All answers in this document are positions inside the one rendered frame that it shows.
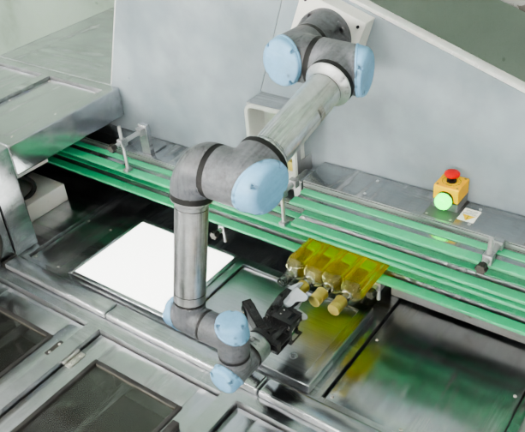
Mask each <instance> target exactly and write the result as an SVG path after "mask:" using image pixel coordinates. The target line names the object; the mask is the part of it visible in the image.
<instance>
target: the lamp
mask: <svg viewBox="0 0 525 432"><path fill-rule="evenodd" d="M434 203H435V206H436V207H437V208H438V209H441V210H446V209H448V208H449V207H450V206H451V205H452V204H453V197H452V196H451V194H449V193H448V192H445V191H442V192H439V193H438V194H437V196H436V197H435V199H434Z"/></svg>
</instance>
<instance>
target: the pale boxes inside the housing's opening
mask: <svg viewBox="0 0 525 432"><path fill-rule="evenodd" d="M46 162H48V159H46V160H44V161H42V162H40V163H39V164H37V165H35V166H34V167H32V168H30V169H28V170H27V171H24V172H22V173H21V174H20V175H18V176H17V179H18V178H20V177H22V176H24V175H26V174H27V173H28V172H30V171H32V170H34V169H36V168H38V167H39V166H41V165H43V164H44V163H46ZM27 176H28V177H30V178H31V179H32V180H33V181H34V182H35V183H36V184H37V189H36V192H35V193H34V195H33V196H32V197H31V198H29V199H27V200H25V203H26V206H27V211H28V213H29V216H30V219H31V221H32V222H33V221H34V220H36V219H38V218H39V217H41V216H43V215H44V214H46V213H48V212H49V211H50V210H52V209H53V208H55V207H57V206H59V205H60V204H62V203H63V202H65V201H66V200H67V199H68V197H67V193H66V189H65V187H64V184H63V183H59V182H58V181H55V180H52V179H50V178H48V177H44V176H41V175H39V174H37V173H34V172H32V173H30V174H28V175H27ZM18 182H19V185H20V187H21V192H22V194H23V197H25V196H26V195H27V194H28V193H29V192H30V191H31V189H32V185H31V184H30V183H29V182H28V181H26V180H23V179H20V180H18Z"/></svg>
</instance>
